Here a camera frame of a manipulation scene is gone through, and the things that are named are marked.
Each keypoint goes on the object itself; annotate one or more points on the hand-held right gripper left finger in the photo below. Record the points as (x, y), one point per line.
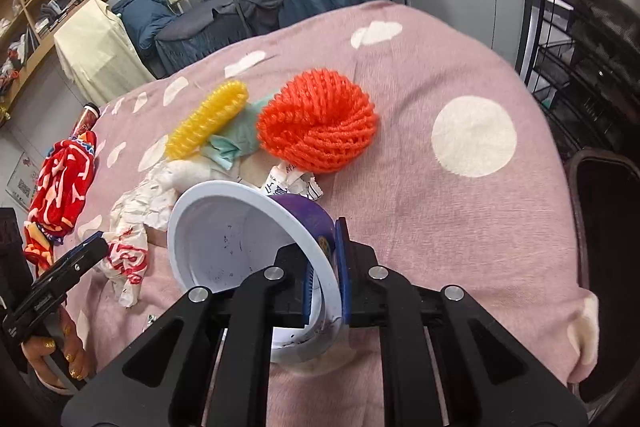
(309, 292)

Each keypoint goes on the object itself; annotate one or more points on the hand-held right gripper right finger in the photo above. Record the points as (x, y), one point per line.
(342, 272)

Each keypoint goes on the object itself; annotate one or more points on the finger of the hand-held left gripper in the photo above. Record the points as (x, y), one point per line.
(82, 262)
(90, 239)

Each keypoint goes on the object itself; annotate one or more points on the white red-print plastic bag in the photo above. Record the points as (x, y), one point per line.
(125, 257)

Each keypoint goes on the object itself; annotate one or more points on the white tissue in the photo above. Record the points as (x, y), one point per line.
(145, 204)

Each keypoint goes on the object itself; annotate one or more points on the purple paper bowl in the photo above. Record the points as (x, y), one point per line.
(225, 237)

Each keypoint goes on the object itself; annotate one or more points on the white printed paper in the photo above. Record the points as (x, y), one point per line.
(287, 179)

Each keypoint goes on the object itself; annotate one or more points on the cream tissue wad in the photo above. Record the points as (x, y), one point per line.
(195, 172)

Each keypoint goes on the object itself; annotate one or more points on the orange foam net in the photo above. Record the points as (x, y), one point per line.
(315, 122)

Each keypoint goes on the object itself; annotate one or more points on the teal cloth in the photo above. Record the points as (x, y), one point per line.
(235, 142)

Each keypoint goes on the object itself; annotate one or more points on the yellow foam net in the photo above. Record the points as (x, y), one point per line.
(207, 119)

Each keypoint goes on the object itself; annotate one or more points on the black trash bin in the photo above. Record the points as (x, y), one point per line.
(610, 257)

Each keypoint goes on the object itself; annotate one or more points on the person's left hand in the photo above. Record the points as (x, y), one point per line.
(60, 347)

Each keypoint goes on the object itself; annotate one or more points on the red patterned cloth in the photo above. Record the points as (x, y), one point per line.
(60, 192)

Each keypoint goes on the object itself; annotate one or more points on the small paper scrap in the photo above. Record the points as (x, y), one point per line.
(149, 320)

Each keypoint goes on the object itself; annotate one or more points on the white code poster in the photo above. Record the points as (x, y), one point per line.
(20, 182)

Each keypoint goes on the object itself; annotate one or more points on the red can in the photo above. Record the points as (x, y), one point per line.
(86, 119)

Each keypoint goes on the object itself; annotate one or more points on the cream draped cloth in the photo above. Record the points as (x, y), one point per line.
(100, 52)

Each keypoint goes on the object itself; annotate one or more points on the blue duvet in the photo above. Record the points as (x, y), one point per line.
(142, 19)

